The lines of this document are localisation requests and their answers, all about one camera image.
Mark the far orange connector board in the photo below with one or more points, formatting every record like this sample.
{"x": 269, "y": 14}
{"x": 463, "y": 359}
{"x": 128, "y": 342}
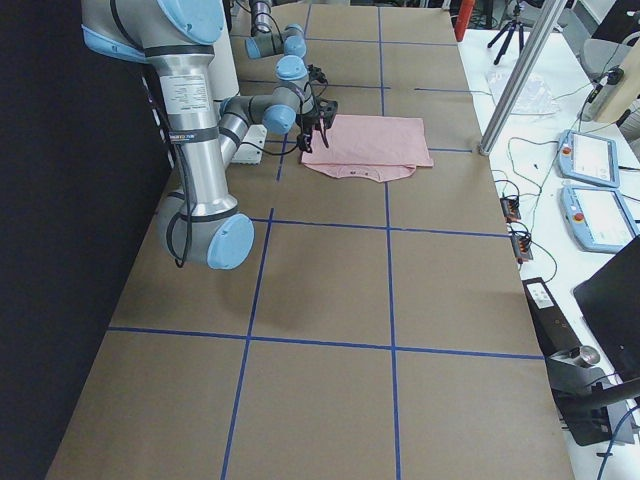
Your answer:
{"x": 510, "y": 209}

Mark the black box with label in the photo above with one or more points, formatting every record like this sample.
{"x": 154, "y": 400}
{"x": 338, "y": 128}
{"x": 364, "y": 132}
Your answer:
{"x": 554, "y": 332}

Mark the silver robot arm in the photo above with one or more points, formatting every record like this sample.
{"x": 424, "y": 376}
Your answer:
{"x": 267, "y": 40}
{"x": 207, "y": 121}

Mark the pink snoopy t-shirt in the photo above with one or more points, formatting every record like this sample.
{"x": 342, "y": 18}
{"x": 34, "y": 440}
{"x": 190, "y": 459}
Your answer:
{"x": 377, "y": 148}

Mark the orange connector board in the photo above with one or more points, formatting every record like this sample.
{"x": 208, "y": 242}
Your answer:
{"x": 510, "y": 209}
{"x": 521, "y": 245}

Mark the metal cylinder clamp stand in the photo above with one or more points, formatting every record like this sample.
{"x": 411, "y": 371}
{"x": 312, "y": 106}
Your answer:
{"x": 592, "y": 406}

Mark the black camera tripod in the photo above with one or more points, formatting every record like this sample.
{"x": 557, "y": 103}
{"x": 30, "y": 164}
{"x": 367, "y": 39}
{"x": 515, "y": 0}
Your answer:
{"x": 513, "y": 27}

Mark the near orange connector board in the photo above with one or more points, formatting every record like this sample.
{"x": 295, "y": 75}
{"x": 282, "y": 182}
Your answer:
{"x": 521, "y": 245}

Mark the teach pendant tablet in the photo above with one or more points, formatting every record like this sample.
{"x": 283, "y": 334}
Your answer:
{"x": 588, "y": 158}
{"x": 598, "y": 218}

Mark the aluminium frame post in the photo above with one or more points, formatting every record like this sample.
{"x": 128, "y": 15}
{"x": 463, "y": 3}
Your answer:
{"x": 534, "y": 46}

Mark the near teach pendant tablet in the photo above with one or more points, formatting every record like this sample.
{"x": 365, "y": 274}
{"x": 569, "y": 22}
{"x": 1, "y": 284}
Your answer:
{"x": 598, "y": 218}

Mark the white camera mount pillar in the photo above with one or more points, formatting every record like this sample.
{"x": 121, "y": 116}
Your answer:
{"x": 222, "y": 73}

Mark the far teach pendant tablet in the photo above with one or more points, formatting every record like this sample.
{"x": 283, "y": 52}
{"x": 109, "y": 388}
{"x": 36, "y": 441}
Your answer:
{"x": 588, "y": 158}

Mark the black monitor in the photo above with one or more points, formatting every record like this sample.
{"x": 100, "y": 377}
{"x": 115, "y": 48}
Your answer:
{"x": 609, "y": 303}

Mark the clear plastic bag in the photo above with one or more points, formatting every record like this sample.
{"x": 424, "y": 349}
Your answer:
{"x": 535, "y": 98}

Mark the grey office chair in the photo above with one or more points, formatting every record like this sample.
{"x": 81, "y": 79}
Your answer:
{"x": 596, "y": 56}

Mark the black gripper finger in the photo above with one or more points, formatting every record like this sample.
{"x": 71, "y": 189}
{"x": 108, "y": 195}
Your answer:
{"x": 325, "y": 136}
{"x": 304, "y": 142}

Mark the wooden board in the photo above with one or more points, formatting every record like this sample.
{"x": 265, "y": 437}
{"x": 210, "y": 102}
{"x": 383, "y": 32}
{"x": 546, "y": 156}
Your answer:
{"x": 621, "y": 26}

